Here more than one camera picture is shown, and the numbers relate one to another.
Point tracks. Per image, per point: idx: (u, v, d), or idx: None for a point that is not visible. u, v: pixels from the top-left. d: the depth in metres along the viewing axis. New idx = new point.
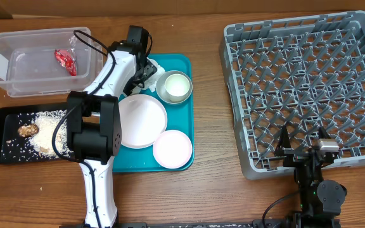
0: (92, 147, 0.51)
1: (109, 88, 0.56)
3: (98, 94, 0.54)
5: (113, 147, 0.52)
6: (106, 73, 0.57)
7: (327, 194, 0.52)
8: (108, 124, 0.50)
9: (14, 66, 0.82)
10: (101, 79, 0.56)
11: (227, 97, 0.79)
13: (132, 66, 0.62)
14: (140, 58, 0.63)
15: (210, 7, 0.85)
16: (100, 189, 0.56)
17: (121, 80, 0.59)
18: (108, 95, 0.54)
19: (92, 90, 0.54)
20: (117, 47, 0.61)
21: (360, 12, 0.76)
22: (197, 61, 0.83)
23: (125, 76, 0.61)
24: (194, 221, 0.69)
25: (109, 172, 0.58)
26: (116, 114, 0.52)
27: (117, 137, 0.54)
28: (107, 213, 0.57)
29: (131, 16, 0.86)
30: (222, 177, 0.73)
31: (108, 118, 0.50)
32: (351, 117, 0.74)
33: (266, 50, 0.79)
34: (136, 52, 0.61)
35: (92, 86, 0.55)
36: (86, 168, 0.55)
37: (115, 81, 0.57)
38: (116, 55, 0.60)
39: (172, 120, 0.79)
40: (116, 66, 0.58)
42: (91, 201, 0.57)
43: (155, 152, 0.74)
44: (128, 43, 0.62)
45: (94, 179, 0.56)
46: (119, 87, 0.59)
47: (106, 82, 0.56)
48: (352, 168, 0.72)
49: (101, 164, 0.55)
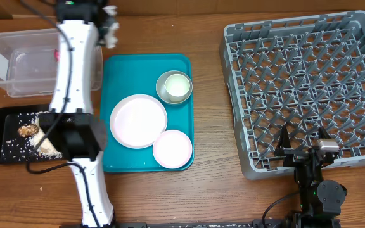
0: (80, 151, 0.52)
1: (78, 95, 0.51)
3: (68, 109, 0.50)
5: (101, 145, 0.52)
6: (68, 71, 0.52)
7: (327, 194, 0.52)
8: (87, 136, 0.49)
9: (14, 66, 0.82)
10: (64, 85, 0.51)
11: (227, 97, 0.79)
13: (93, 41, 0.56)
14: (99, 16, 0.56)
15: (210, 7, 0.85)
16: (92, 185, 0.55)
17: (85, 68, 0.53)
18: (79, 109, 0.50)
19: (61, 107, 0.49)
20: (68, 11, 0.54)
21: (360, 12, 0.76)
22: (197, 60, 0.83)
23: (88, 59, 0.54)
24: (194, 221, 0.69)
25: (99, 168, 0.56)
26: (94, 124, 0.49)
27: (103, 132, 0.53)
28: (103, 211, 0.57)
29: (131, 16, 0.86)
30: (222, 177, 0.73)
31: (86, 133, 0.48)
32: (350, 117, 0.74)
33: (266, 50, 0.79)
34: (93, 11, 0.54)
35: (58, 99, 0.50)
36: (75, 168, 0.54)
37: (81, 82, 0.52)
38: (69, 34, 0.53)
39: (172, 120, 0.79)
40: (74, 52, 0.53)
42: (87, 201, 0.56)
43: (155, 152, 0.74)
44: (79, 2, 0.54)
45: (85, 177, 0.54)
46: (86, 81, 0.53)
47: (70, 89, 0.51)
48: (352, 168, 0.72)
49: (90, 161, 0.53)
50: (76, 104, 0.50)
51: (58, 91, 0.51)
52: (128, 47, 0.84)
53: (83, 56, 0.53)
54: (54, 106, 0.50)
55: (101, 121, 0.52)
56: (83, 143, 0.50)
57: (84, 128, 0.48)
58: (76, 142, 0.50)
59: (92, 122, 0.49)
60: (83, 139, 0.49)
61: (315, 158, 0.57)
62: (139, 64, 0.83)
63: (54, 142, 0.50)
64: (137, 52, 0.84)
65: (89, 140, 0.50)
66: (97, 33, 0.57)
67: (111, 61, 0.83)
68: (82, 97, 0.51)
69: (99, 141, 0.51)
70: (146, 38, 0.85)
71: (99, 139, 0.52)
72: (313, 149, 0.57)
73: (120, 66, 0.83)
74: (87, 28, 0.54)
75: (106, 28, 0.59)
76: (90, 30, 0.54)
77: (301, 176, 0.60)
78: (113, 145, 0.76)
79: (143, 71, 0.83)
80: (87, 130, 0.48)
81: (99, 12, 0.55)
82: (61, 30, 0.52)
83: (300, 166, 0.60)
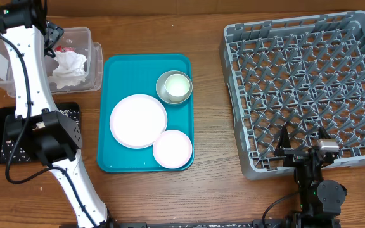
0: (56, 152, 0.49)
1: (40, 97, 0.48)
3: (34, 112, 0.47)
5: (76, 142, 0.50)
6: (23, 76, 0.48)
7: (327, 194, 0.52)
8: (61, 133, 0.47)
9: None
10: (24, 91, 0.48)
11: (227, 97, 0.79)
13: (41, 42, 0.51)
14: (38, 18, 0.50)
15: (210, 7, 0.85)
16: (80, 186, 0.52)
17: (40, 69, 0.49)
18: (44, 109, 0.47)
19: (26, 112, 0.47)
20: (6, 21, 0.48)
21: (360, 12, 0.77)
22: (197, 60, 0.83)
23: (42, 62, 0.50)
24: (194, 221, 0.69)
25: (82, 168, 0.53)
26: (64, 121, 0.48)
27: (75, 129, 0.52)
28: (96, 209, 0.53)
29: (131, 16, 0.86)
30: (222, 177, 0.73)
31: (59, 131, 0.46)
32: (350, 117, 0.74)
33: (266, 50, 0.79)
34: (29, 14, 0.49)
35: (21, 106, 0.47)
36: (57, 171, 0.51)
37: (40, 83, 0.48)
38: (14, 41, 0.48)
39: (172, 120, 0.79)
40: (25, 57, 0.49)
42: (76, 202, 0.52)
43: (155, 152, 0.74)
44: (15, 7, 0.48)
45: (70, 178, 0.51)
46: (45, 81, 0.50)
47: (30, 92, 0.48)
48: (352, 168, 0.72)
49: (70, 161, 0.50)
50: (41, 106, 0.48)
51: (19, 98, 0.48)
52: (128, 47, 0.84)
53: (34, 58, 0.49)
54: (19, 113, 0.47)
55: (70, 119, 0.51)
56: (59, 144, 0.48)
57: (55, 127, 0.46)
58: (51, 143, 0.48)
59: (62, 120, 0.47)
60: (57, 137, 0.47)
61: (316, 158, 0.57)
62: (139, 64, 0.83)
63: (28, 149, 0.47)
64: (137, 52, 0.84)
65: (63, 138, 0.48)
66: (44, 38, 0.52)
67: (113, 61, 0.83)
68: (44, 98, 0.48)
69: (73, 138, 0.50)
70: (146, 38, 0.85)
71: (73, 136, 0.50)
72: (314, 149, 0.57)
73: (121, 66, 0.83)
74: (32, 31, 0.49)
75: (52, 41, 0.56)
76: (34, 33, 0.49)
77: (301, 175, 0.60)
78: (113, 145, 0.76)
79: (143, 71, 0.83)
80: (59, 128, 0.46)
81: (38, 16, 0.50)
82: (4, 39, 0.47)
83: (300, 166, 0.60)
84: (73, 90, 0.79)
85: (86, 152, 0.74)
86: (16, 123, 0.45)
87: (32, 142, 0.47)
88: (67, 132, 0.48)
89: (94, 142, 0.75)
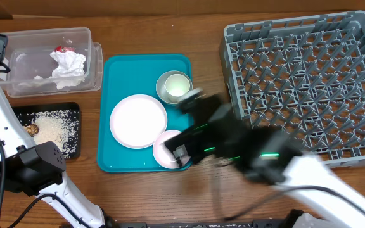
0: (43, 182, 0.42)
1: (9, 133, 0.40)
3: (8, 152, 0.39)
5: (61, 166, 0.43)
6: None
7: (311, 158, 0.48)
8: (44, 167, 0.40)
9: (14, 66, 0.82)
10: None
11: (227, 97, 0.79)
13: None
14: None
15: (210, 7, 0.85)
16: (73, 204, 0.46)
17: None
18: (21, 145, 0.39)
19: (0, 153, 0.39)
20: None
21: (360, 12, 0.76)
22: (197, 60, 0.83)
23: None
24: (194, 221, 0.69)
25: (70, 183, 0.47)
26: (44, 151, 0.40)
27: (56, 151, 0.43)
28: (93, 218, 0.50)
29: (131, 16, 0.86)
30: (222, 177, 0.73)
31: (40, 166, 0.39)
32: (350, 117, 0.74)
33: (266, 50, 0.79)
34: None
35: None
36: (47, 197, 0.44)
37: (4, 116, 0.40)
38: None
39: (172, 121, 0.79)
40: None
42: (73, 217, 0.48)
43: (155, 153, 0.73)
44: None
45: (62, 201, 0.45)
46: (9, 111, 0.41)
47: None
48: (352, 168, 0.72)
49: (56, 185, 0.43)
50: (14, 144, 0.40)
51: None
52: (128, 47, 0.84)
53: None
54: None
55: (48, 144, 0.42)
56: (44, 175, 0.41)
57: (37, 164, 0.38)
58: (37, 178, 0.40)
59: (41, 152, 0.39)
60: (40, 171, 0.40)
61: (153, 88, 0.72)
62: (139, 64, 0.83)
63: (12, 188, 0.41)
64: (137, 52, 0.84)
65: (47, 169, 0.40)
66: None
67: (112, 62, 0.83)
68: (15, 132, 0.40)
69: (57, 163, 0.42)
70: (146, 38, 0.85)
71: (56, 161, 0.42)
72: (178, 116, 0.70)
73: (121, 66, 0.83)
74: None
75: None
76: None
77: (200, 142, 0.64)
78: (113, 145, 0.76)
79: (143, 71, 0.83)
80: (40, 163, 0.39)
81: None
82: None
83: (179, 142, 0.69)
84: (73, 90, 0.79)
85: (85, 153, 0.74)
86: None
87: (13, 183, 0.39)
88: (50, 163, 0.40)
89: (94, 142, 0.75)
